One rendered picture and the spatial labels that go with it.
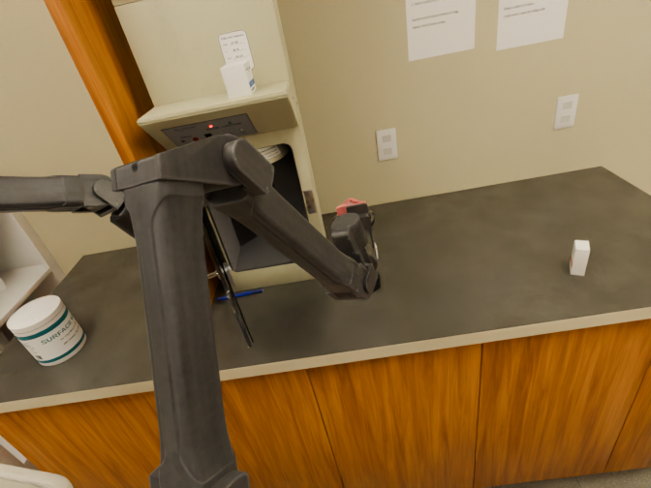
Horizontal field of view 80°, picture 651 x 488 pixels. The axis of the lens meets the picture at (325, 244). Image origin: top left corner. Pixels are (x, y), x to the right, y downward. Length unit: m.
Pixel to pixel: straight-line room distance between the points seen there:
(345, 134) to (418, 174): 0.32
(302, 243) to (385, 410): 0.76
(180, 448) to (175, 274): 0.16
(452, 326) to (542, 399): 0.43
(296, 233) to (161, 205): 0.22
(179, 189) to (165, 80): 0.63
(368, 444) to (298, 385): 0.36
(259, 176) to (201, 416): 0.26
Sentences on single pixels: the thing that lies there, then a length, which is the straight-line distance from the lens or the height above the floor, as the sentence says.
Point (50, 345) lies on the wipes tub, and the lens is 1.30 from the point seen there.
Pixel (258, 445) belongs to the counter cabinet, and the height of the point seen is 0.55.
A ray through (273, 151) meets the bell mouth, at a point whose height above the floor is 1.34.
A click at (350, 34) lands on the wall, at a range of 1.38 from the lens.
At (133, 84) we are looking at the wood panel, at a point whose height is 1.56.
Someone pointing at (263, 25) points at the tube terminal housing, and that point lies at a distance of 0.94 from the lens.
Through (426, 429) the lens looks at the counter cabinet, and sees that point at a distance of 1.34.
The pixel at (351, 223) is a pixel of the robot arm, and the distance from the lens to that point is 0.73.
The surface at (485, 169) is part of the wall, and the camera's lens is 1.62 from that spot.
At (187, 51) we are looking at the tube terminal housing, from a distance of 0.98.
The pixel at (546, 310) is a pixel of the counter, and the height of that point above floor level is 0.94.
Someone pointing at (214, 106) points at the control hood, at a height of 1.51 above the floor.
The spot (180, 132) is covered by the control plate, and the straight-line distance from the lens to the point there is 0.94.
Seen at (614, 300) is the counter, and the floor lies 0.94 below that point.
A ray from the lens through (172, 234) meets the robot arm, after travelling 0.39.
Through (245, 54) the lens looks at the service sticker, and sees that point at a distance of 0.96.
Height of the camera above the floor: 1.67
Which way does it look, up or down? 33 degrees down
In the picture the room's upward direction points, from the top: 12 degrees counter-clockwise
